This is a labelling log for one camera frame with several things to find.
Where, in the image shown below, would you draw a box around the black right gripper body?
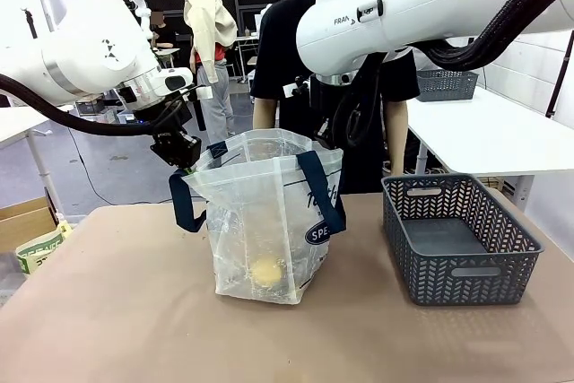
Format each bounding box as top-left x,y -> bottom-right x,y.
310,80 -> 346,149

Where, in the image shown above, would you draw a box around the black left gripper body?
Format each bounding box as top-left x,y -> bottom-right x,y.
149,129 -> 202,169

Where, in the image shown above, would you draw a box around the clear plastic tote bag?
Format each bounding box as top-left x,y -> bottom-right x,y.
168,127 -> 347,306

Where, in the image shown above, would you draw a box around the yellow round food item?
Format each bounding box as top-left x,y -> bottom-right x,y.
249,256 -> 283,289

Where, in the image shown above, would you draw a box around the gray plastic lattice basket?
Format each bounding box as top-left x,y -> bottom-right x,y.
380,172 -> 546,307
414,69 -> 480,103

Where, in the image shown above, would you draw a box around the person's left forearm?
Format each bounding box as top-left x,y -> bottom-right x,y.
384,99 -> 410,177

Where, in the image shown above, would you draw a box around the person's right forearm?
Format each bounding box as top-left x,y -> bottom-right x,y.
252,98 -> 280,133

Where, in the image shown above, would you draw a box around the person in black t-shirt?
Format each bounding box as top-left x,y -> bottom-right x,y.
249,0 -> 422,194

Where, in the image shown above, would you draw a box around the seated background person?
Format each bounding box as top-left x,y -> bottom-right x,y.
150,8 -> 180,50

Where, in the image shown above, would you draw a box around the figure in cream jacket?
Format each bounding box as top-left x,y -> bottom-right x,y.
174,0 -> 239,137

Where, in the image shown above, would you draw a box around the small white standing desk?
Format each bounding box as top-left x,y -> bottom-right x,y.
0,104 -> 75,222

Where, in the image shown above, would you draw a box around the green white paper sack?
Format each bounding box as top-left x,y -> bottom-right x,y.
15,221 -> 73,275

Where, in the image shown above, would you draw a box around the brown cardboard box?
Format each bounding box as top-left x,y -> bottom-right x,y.
0,196 -> 59,254

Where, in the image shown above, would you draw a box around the large white table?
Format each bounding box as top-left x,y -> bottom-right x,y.
405,85 -> 574,191

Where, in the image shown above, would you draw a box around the black tripod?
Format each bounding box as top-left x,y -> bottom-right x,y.
20,6 -> 44,41

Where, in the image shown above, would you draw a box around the white box under table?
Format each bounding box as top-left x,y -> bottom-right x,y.
501,175 -> 535,212

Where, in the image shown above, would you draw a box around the black light stand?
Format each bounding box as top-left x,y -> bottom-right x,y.
544,29 -> 574,120

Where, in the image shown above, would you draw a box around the black floor cable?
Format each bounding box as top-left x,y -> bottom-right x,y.
60,116 -> 176,207

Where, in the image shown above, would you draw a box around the white cables under table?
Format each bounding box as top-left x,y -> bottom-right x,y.
405,166 -> 449,177

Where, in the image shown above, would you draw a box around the black left arm cable sleeve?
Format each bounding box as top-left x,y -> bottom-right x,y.
0,74 -> 185,137

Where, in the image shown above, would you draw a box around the black arm cable sleeve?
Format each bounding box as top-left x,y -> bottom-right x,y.
334,0 -> 574,150
0,74 -> 185,137

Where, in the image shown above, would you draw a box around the black right arm cable sleeve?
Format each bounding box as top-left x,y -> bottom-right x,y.
334,0 -> 574,150

